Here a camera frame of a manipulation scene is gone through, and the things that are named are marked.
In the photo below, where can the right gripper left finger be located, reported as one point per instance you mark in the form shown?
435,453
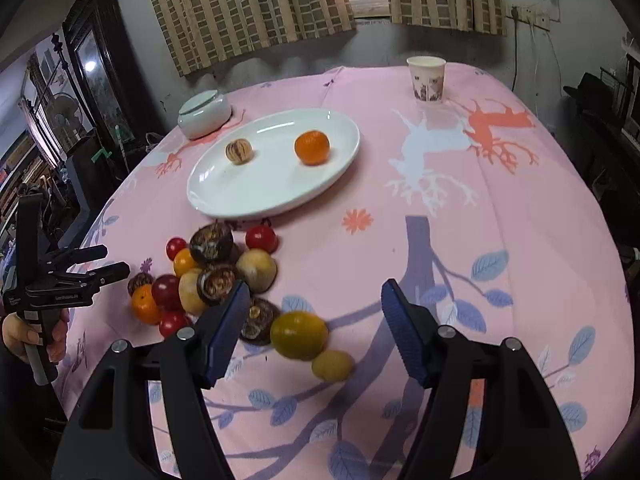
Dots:
110,433

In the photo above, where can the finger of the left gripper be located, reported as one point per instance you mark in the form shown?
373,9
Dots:
99,277
63,259

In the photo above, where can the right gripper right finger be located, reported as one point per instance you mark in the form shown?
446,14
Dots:
522,434

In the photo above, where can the dark water chestnut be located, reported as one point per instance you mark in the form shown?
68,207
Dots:
257,325
211,244
215,282
138,280

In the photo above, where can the small orange mandarin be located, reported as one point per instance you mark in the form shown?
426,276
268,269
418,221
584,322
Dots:
143,305

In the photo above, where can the dark red plum back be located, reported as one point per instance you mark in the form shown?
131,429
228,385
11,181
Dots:
165,292

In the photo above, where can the orange-yellow tomato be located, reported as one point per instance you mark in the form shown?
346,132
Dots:
184,262

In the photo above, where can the tan potato-like fruit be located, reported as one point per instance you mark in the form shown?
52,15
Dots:
190,299

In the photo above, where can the tan round fruit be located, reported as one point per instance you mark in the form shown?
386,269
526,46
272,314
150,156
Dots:
258,269

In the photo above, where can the dark water chestnut front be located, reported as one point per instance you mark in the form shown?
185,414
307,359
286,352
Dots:
257,325

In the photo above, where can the striped pepino melon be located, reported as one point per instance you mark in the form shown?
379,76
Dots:
239,151

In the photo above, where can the small yellow-green lime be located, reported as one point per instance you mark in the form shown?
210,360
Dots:
333,366

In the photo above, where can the green-yellow citrus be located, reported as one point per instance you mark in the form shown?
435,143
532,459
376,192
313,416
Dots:
299,335

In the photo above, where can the large orange mandarin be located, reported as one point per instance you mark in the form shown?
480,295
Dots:
312,147

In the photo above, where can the person's left hand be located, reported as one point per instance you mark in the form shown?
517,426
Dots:
16,334

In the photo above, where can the dark water chestnut top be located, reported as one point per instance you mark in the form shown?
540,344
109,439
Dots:
211,244

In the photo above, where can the white oval plate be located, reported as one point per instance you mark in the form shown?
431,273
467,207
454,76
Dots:
274,180

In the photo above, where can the standing fan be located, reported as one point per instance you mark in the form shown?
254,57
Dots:
62,113

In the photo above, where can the dark wooden cabinet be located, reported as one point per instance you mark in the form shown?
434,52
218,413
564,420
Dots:
110,79

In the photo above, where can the red cherry tomato back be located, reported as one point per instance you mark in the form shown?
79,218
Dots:
262,237

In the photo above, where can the white lidded ceramic jar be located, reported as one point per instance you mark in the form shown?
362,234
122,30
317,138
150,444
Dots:
203,114

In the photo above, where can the pink floral tablecloth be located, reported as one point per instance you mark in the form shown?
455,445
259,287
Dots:
471,206

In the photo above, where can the left checkered curtain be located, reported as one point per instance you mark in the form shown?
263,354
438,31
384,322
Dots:
201,33

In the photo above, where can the patterned paper cup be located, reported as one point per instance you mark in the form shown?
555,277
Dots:
428,77

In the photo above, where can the wall power outlet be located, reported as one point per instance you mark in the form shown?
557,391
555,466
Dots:
530,16

